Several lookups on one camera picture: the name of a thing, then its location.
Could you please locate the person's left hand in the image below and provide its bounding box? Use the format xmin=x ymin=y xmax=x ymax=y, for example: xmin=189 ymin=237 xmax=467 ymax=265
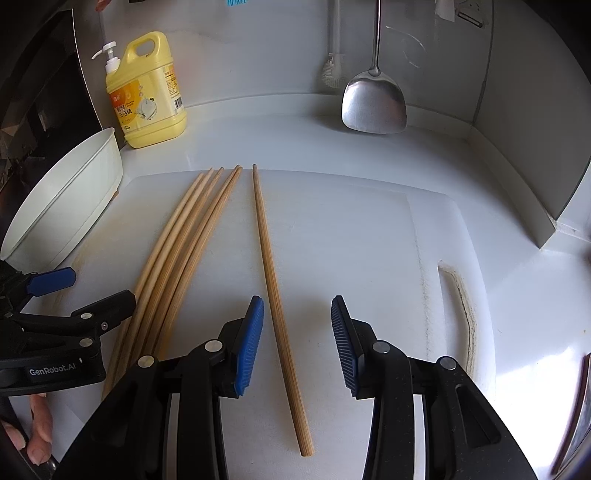
xmin=1 ymin=393 xmax=53 ymax=466

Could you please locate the blue silicone brush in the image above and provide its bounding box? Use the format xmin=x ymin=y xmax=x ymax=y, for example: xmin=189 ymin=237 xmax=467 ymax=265
xmin=226 ymin=0 xmax=247 ymax=7

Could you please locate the lone wooden chopstick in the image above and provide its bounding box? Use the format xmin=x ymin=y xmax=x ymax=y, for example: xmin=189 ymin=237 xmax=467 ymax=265
xmin=252 ymin=164 xmax=315 ymax=457

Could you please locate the dark framed object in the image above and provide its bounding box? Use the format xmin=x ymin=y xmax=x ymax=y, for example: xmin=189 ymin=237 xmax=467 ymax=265
xmin=551 ymin=354 xmax=590 ymax=479

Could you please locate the steel wok spatula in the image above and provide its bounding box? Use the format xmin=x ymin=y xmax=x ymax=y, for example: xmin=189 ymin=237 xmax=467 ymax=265
xmin=342 ymin=0 xmax=407 ymax=135

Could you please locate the yellow dish soap bottle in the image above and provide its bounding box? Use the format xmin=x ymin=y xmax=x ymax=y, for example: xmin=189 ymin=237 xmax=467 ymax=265
xmin=93 ymin=31 xmax=187 ymax=149

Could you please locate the wall hook with tag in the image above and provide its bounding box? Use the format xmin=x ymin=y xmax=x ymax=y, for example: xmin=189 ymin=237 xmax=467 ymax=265
xmin=434 ymin=0 xmax=486 ymax=28

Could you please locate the white round basin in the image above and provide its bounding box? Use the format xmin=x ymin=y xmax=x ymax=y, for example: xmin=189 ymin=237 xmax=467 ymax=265
xmin=1 ymin=127 xmax=123 ymax=272

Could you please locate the white plastic cutting board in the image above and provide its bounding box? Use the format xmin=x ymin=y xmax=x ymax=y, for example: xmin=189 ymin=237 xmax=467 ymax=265
xmin=8 ymin=169 xmax=491 ymax=480

